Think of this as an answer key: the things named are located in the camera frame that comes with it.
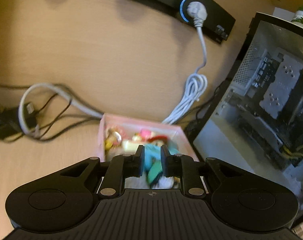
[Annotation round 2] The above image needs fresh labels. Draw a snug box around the bundled white cable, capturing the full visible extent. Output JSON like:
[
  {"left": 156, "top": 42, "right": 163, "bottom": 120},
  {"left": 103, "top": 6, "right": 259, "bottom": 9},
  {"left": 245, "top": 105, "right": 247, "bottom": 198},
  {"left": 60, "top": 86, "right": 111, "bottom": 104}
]
[{"left": 162, "top": 27, "right": 208, "bottom": 126}]

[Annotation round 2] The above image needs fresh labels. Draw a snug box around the green plastic crank handle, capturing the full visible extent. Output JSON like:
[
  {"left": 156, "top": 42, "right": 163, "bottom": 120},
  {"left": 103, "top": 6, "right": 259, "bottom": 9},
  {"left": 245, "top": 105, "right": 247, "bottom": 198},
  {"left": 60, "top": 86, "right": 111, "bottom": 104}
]
[{"left": 144, "top": 144, "right": 177, "bottom": 189}]

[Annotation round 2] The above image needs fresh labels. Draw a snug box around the pink cardboard box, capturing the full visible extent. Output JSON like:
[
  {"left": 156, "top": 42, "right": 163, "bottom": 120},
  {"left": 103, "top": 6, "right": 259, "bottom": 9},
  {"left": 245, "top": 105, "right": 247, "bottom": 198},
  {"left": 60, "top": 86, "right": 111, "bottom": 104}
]
[{"left": 97, "top": 114, "right": 198, "bottom": 189}]

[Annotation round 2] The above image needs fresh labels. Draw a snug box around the thick grey cable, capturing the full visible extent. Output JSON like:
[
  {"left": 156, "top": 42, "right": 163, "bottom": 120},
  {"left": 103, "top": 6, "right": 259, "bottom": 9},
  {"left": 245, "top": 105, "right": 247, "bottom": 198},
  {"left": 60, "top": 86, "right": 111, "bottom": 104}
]
[{"left": 18, "top": 82, "right": 105, "bottom": 136}]

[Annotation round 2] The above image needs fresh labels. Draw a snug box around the white power plug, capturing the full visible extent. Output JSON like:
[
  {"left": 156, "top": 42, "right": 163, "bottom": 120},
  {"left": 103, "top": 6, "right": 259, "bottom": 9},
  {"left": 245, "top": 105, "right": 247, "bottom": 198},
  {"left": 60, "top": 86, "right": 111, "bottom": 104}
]
[{"left": 187, "top": 2, "right": 208, "bottom": 28}]

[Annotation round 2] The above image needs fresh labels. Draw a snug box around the black power adapter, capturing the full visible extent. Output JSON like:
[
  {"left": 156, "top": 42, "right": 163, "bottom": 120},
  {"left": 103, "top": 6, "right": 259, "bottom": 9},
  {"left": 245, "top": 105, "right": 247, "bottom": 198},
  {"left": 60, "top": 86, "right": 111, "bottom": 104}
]
[{"left": 0, "top": 102, "right": 37, "bottom": 140}]

